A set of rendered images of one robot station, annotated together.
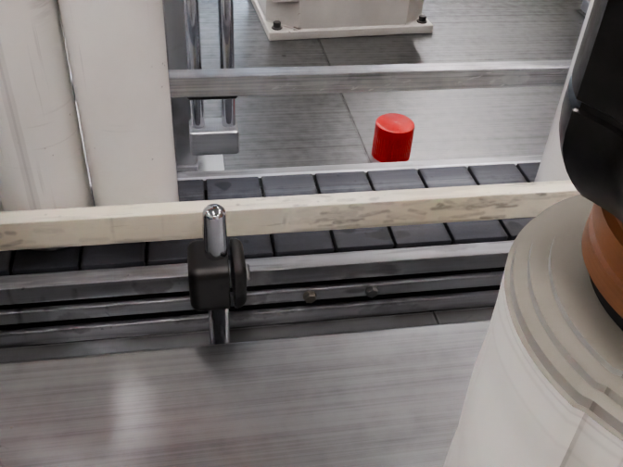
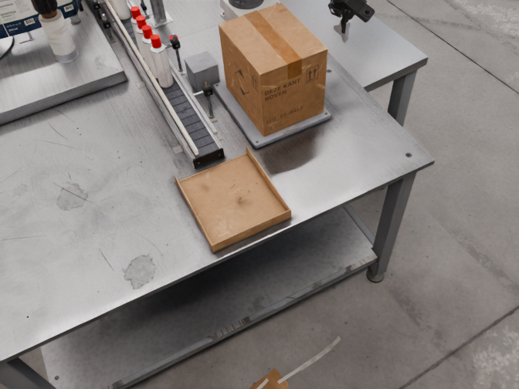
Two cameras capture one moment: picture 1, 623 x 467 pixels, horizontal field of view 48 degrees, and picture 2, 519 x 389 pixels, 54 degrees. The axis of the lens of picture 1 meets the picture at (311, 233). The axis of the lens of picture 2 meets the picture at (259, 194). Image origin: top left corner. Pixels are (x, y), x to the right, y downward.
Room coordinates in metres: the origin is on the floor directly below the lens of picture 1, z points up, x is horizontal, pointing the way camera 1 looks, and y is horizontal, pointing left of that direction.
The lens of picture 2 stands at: (0.46, -1.88, 2.10)
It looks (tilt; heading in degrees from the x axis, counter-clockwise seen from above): 53 degrees down; 78
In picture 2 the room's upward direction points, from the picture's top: 5 degrees counter-clockwise
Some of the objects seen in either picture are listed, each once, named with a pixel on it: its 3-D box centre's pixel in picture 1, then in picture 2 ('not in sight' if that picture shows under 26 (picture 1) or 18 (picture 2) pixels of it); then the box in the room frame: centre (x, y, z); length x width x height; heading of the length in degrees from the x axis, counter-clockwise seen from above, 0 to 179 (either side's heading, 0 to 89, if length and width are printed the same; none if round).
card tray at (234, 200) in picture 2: not in sight; (231, 195); (0.56, -0.92, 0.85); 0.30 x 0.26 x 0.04; 102
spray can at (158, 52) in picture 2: not in sight; (161, 61); (0.45, -0.37, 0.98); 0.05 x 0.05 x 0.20
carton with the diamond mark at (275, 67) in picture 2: not in sight; (272, 69); (0.81, -0.54, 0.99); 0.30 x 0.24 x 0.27; 102
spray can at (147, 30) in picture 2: not in sight; (152, 52); (0.43, -0.31, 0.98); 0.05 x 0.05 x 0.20
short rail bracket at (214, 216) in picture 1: (220, 294); (107, 27); (0.27, 0.05, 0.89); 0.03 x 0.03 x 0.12; 12
